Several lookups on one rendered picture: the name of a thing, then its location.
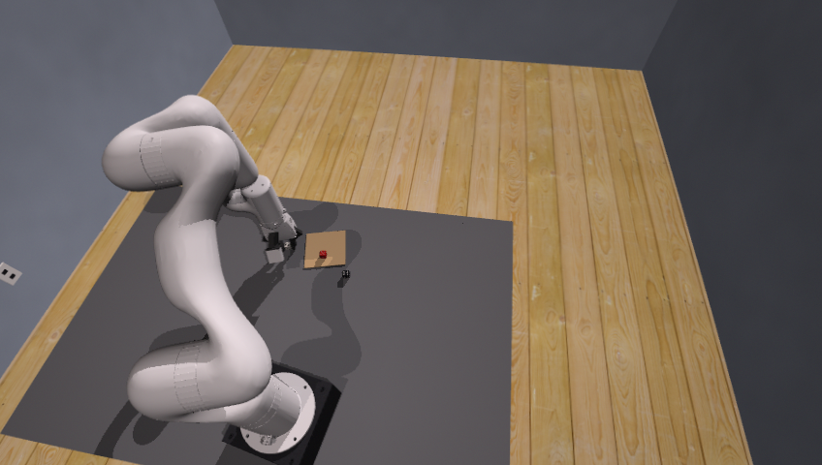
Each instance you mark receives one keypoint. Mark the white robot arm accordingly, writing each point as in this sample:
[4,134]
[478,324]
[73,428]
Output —
[227,371]

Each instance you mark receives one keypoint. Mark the tan mat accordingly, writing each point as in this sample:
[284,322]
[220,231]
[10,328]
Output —
[334,243]

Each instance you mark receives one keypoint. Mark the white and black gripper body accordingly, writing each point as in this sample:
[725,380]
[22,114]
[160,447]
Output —
[285,230]

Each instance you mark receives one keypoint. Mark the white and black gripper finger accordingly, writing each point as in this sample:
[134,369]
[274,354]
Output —
[279,243]
[293,240]

